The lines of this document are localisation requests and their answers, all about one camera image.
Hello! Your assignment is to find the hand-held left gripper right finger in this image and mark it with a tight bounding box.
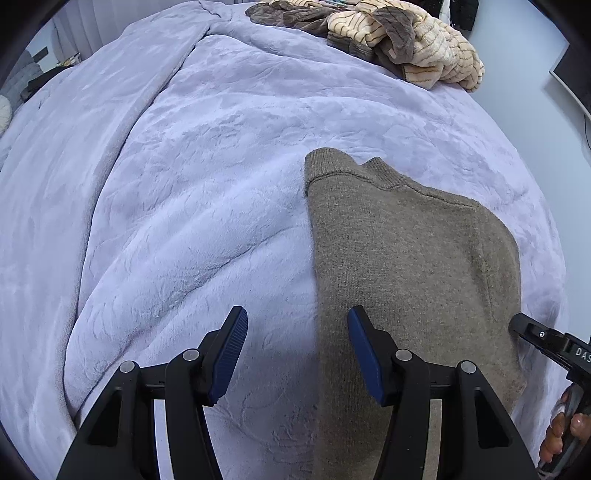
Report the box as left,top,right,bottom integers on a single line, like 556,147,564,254
347,305,539,480

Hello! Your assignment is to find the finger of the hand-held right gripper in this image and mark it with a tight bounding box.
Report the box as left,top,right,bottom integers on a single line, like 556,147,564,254
508,313,568,367

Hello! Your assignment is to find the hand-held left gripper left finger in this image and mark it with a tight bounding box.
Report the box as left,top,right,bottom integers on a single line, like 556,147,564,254
58,305,249,480

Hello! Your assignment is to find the taupe knit sweater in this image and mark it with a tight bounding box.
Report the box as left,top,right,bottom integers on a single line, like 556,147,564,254
304,148,527,480

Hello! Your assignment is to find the person's right hand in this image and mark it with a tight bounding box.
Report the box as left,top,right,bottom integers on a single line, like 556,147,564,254
538,385,591,467

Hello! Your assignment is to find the lavender plush blanket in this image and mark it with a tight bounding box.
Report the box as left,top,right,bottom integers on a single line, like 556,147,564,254
0,0,571,480

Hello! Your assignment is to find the black monitor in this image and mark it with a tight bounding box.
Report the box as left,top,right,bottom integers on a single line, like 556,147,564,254
549,44,591,153

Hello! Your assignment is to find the cream striped fleece garment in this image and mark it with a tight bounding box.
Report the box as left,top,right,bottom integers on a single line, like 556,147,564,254
246,0,485,93

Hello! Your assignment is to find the dark object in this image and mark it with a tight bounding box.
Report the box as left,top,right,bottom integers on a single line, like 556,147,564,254
28,71,61,95

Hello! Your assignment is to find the white curtain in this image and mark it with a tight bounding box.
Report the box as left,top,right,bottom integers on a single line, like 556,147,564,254
46,0,139,61

